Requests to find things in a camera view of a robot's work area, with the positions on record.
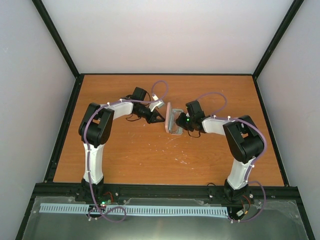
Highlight pink glasses case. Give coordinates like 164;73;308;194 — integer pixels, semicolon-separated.
165;102;184;136

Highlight orange transparent sunglasses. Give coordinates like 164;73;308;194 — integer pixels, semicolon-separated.
171;111;181;135

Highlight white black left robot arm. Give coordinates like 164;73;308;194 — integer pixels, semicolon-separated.
78;87;165;202

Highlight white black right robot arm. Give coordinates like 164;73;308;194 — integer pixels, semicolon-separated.
174;100;267;202

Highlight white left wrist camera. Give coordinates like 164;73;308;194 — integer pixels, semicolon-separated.
148;93;165;112

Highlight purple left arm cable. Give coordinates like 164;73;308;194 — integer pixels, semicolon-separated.
83;79;170;223

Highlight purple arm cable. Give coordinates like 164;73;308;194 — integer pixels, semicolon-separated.
83;79;170;223
193;91;268;224

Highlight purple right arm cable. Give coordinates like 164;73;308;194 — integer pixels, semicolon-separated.
193;91;268;224

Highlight black enclosure frame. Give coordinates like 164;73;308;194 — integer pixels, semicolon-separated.
16;0;315;240

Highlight black aluminium mounting rail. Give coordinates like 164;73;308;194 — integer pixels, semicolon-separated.
33;182;300;205

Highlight grey metal base plate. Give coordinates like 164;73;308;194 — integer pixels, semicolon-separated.
24;197;308;240

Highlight light blue slotted cable duct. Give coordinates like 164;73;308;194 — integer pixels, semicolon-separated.
38;203;228;218

